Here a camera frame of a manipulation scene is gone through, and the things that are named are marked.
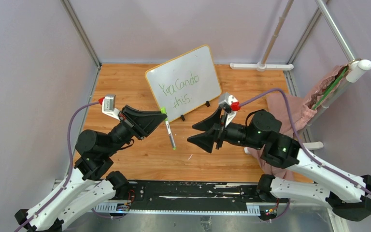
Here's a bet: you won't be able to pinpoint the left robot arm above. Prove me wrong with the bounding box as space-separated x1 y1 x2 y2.
15 103 167 232

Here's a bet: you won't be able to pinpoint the pink cloth shorts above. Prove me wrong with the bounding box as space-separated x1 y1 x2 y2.
247 65 349 183

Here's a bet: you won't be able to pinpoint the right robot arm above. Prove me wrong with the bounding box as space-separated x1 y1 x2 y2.
187 109 371 221

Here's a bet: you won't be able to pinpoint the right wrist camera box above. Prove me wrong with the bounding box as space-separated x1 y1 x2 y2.
219 92 240 127

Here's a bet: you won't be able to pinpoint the white clothes rack base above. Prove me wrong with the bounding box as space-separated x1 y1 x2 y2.
229 63 294 72

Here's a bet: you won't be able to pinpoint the white rack side foot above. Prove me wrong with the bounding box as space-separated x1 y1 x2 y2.
244 142 324 155

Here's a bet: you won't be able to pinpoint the silver clothes rack pole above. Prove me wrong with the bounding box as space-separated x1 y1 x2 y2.
259 0 294 67

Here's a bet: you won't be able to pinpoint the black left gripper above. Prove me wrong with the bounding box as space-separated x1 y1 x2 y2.
105 104 168 156

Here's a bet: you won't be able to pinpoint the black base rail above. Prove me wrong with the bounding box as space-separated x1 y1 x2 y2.
107 180 288 214

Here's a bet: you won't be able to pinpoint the yellow framed whiteboard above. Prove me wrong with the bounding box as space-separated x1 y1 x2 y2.
144 44 222 122

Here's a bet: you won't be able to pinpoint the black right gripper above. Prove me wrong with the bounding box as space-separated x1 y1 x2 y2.
187 106 264 153

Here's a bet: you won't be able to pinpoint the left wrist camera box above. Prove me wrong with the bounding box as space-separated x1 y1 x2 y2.
101 94 120 121

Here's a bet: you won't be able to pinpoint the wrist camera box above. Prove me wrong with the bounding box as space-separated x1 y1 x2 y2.
101 94 120 121
219 92 240 127

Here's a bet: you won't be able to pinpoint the green clothes hanger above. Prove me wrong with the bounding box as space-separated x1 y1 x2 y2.
311 65 349 110

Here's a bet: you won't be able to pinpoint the green white marker pen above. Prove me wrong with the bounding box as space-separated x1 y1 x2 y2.
161 107 176 150

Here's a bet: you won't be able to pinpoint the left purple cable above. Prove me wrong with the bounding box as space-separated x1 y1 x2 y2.
13 97 125 232

